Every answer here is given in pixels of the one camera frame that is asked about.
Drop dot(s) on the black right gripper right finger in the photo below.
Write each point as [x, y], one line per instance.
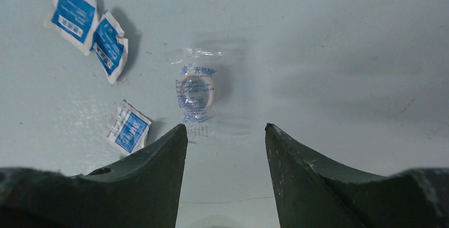
[313, 190]

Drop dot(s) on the clear bag tape roll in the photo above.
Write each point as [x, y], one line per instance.
[196, 89]

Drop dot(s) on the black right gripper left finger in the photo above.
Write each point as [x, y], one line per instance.
[140, 190]

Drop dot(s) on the blue white wipe sachet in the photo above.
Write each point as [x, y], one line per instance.
[75, 21]
[111, 46]
[127, 130]

